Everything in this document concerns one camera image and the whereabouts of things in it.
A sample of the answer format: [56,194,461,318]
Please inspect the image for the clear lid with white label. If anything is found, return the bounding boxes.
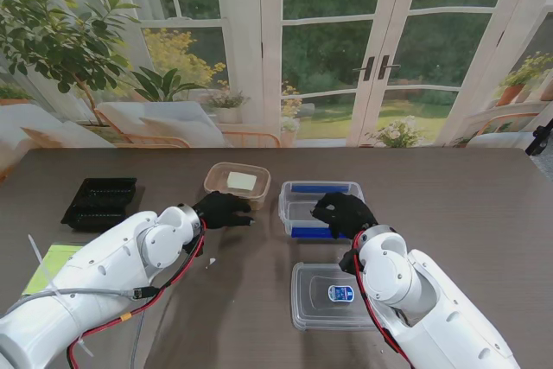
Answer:
[203,162,272,200]

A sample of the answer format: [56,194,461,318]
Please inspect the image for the thin grey wire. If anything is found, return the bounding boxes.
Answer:
[129,312,147,369]

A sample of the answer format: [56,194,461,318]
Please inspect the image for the white cable tie left arm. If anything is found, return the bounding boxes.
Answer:
[28,234,60,292]
[70,337,95,358]

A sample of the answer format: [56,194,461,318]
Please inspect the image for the clear lid with blue label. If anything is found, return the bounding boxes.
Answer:
[290,261,377,332]

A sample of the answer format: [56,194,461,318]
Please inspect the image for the black tripod stand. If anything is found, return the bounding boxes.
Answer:
[524,124,553,157]

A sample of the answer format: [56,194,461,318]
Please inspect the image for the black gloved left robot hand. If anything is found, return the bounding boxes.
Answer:
[192,190,256,231]

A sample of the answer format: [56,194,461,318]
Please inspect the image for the red cable on right arm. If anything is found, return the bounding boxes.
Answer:
[352,239,411,366]

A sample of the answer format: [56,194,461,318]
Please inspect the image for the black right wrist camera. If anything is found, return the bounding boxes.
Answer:
[338,250,358,275]

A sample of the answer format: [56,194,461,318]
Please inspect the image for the brown kraft paper container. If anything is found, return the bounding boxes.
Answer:
[203,162,272,211]

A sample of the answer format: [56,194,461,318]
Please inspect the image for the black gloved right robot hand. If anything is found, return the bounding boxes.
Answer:
[311,192,379,240]

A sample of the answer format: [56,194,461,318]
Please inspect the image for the printed garden backdrop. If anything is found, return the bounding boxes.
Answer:
[0,0,553,150]

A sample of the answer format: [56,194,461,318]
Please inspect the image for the grey cable with black plug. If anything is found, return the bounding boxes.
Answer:
[12,284,160,314]

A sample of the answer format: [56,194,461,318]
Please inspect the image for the black plastic tray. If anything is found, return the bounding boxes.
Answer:
[60,177,138,232]

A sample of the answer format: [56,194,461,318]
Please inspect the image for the clear lid with green label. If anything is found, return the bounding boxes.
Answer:
[23,244,86,296]

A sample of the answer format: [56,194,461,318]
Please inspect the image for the clear box with blue clips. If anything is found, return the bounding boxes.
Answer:
[278,180,369,240]

